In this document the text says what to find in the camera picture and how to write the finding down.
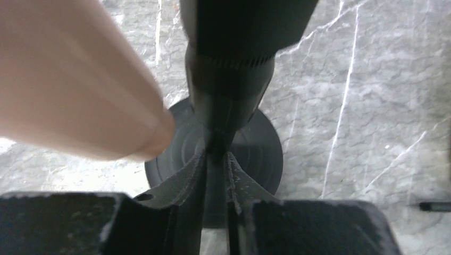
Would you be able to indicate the black shock mount tripod stand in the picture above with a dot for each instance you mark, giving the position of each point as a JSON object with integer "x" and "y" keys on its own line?
{"x": 442, "y": 207}

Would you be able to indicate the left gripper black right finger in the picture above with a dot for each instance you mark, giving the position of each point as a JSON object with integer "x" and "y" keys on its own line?
{"x": 258, "y": 223}

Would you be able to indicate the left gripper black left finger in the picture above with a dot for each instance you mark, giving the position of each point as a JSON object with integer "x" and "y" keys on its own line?
{"x": 166, "y": 219}

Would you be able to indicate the black round-base mic stand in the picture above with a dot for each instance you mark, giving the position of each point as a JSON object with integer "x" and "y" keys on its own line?
{"x": 229, "y": 63}

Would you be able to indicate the pink microphone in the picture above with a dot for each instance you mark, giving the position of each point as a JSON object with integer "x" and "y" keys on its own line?
{"x": 70, "y": 81}

